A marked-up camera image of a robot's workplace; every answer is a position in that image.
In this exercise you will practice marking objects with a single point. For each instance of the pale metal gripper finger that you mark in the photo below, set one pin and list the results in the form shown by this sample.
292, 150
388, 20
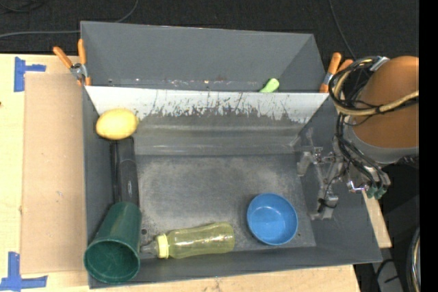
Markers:
309, 160
325, 206

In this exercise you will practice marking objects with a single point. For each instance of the blue bowl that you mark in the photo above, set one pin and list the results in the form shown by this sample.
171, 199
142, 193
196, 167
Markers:
272, 219

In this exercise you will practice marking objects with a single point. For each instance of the light green small object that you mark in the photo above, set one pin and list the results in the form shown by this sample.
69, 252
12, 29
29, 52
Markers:
269, 85

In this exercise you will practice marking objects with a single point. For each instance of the grey metal bin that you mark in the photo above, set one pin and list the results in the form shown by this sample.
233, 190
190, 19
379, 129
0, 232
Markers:
212, 181

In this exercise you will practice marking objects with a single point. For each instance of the yellow clear baby bottle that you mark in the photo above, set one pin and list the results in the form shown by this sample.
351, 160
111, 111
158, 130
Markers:
202, 240

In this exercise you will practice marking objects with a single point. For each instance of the yellow lemon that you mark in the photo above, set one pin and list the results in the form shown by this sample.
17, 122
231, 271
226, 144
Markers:
116, 123

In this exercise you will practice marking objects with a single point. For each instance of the dark green plastic cup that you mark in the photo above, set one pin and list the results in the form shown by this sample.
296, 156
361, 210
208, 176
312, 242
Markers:
114, 246

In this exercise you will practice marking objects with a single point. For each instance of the brown cardboard board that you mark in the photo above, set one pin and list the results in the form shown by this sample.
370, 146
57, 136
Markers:
51, 164

